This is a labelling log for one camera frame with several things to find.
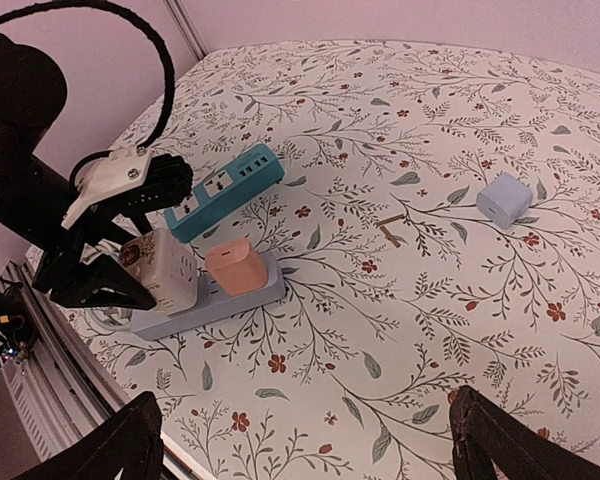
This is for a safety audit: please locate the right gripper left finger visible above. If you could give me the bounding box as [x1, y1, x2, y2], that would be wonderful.
[18, 391, 164, 480]

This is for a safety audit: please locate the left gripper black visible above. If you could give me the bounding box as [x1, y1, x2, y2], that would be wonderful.
[33, 154, 194, 311]

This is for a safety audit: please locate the left aluminium frame post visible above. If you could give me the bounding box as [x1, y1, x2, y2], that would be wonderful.
[163, 0, 208, 61]

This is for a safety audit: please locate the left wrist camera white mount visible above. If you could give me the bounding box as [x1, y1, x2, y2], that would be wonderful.
[61, 147, 154, 230]

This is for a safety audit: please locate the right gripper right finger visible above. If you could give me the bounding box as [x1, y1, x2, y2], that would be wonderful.
[449, 386, 600, 480]

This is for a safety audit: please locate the teal power strip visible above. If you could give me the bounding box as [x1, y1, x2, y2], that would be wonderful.
[164, 144, 285, 243]

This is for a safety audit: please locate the small blue charger plug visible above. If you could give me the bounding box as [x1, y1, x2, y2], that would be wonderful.
[476, 172, 533, 229]

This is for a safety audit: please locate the front aluminium rail base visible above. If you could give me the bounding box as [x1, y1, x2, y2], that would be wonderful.
[1, 262, 141, 462]

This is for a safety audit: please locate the floral patterned table mat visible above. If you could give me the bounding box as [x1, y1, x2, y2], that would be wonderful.
[59, 40, 600, 479]

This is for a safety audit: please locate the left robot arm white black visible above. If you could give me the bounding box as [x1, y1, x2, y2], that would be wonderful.
[0, 33, 193, 311]

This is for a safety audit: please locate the white coiled power cord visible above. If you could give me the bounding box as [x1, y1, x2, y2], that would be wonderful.
[87, 305, 134, 329]

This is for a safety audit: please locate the light blue power strip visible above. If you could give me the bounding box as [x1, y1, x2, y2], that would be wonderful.
[130, 253, 285, 341]

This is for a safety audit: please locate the small pink charger plug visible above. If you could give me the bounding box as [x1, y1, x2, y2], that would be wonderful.
[205, 238, 268, 297]

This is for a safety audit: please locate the small brown stick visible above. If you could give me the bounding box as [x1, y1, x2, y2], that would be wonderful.
[376, 214, 408, 248]

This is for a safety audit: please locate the white cube socket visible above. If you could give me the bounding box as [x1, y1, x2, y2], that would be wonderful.
[119, 228, 198, 315]

